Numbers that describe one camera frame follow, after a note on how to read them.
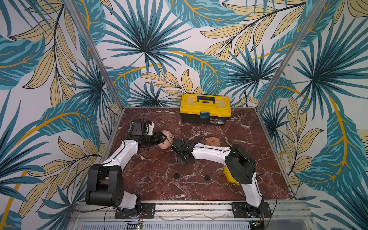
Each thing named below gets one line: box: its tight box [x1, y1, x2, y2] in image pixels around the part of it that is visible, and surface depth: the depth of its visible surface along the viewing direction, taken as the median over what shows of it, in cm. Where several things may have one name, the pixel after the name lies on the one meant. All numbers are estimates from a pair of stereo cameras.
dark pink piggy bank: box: [202, 136, 221, 148], surface depth 91 cm
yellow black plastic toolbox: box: [179, 93, 232, 127], surface depth 101 cm
